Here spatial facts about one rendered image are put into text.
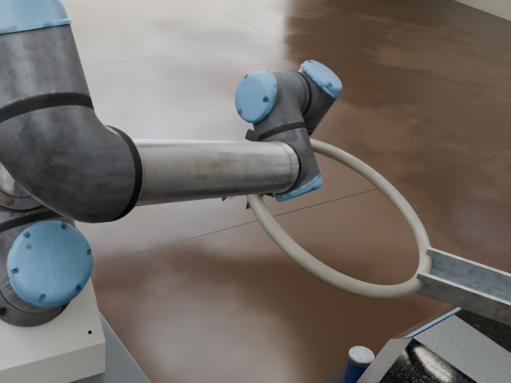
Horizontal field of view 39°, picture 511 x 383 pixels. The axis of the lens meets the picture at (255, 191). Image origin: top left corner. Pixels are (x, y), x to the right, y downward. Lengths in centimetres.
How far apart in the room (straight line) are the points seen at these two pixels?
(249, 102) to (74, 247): 41
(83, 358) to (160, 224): 218
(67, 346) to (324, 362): 163
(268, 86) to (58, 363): 75
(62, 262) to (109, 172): 55
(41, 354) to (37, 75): 90
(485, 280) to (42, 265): 96
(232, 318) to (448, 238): 144
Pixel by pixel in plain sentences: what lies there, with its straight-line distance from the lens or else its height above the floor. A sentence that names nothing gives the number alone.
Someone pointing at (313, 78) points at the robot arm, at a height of 156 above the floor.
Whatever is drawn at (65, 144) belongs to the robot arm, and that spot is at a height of 167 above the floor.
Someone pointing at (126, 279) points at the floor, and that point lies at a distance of 335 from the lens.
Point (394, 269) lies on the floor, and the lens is 369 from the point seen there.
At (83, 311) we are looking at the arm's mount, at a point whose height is 99.
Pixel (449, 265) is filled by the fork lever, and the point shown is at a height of 112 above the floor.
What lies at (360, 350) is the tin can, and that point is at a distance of 291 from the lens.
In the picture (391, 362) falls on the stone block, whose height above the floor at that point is 78.
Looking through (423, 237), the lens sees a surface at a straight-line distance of 173.
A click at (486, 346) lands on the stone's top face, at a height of 85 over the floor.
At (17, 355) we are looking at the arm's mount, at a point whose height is 95.
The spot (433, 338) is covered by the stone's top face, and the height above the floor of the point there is 85.
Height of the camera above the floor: 201
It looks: 29 degrees down
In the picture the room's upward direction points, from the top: 8 degrees clockwise
